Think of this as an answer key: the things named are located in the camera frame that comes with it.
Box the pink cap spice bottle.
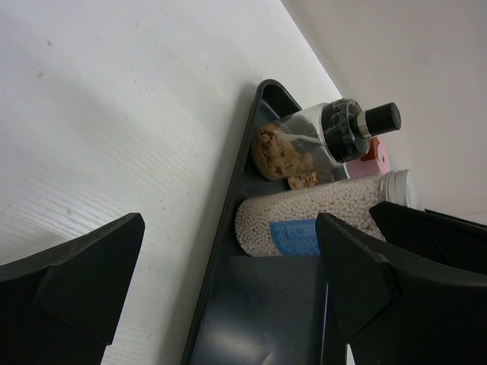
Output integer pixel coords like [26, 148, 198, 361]
[288, 137, 390, 190]

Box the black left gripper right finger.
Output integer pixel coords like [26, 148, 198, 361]
[316, 213, 486, 364]

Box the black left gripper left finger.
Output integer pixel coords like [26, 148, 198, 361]
[1, 213, 145, 364]

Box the black pump cap spice bottle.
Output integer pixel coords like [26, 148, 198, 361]
[251, 98, 402, 180]

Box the blue label white bead bottle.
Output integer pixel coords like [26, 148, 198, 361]
[234, 170, 425, 256]

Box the black plastic tray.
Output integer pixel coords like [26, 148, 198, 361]
[182, 79, 347, 364]

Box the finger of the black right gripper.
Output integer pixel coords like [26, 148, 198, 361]
[369, 202, 486, 275]

